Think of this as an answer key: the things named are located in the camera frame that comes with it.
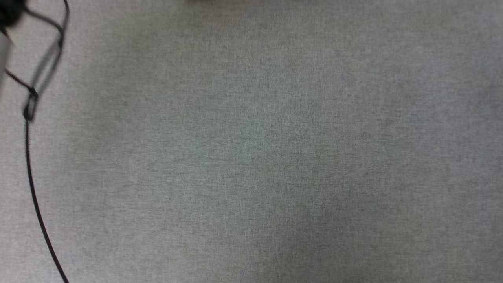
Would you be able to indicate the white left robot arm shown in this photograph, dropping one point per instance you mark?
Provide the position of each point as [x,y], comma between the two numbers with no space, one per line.
[4,55]

